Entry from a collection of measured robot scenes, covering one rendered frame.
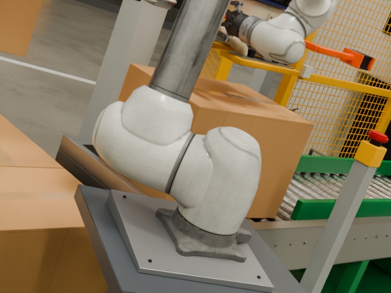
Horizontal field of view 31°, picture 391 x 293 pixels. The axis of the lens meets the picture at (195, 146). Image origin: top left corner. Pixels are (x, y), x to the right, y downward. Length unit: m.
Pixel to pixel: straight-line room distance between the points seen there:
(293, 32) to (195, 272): 0.84
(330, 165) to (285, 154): 1.13
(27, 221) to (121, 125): 0.56
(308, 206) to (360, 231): 0.30
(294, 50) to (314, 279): 0.88
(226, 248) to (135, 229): 0.21
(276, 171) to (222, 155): 1.10
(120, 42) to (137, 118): 1.95
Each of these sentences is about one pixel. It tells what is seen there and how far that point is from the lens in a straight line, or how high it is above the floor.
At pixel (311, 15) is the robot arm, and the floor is 1.33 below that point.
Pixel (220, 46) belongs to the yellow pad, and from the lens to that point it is 2.53.
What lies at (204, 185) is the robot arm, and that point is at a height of 0.93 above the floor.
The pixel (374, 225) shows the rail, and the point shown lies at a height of 0.58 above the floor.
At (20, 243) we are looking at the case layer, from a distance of 2.02.
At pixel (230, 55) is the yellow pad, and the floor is 1.11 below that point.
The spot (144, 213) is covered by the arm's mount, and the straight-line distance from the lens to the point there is 1.71.
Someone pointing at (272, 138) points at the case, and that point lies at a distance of 2.53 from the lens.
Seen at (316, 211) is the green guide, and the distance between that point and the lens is 2.90.
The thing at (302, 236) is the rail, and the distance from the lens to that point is 2.69.
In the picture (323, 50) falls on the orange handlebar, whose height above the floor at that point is 1.23.
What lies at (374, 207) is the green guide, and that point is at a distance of 3.28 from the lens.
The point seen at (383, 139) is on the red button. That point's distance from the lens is 2.42.
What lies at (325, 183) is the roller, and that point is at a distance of 3.61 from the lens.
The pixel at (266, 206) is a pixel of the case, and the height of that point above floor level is 0.60.
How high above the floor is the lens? 1.41
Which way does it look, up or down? 15 degrees down
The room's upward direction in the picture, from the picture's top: 21 degrees clockwise
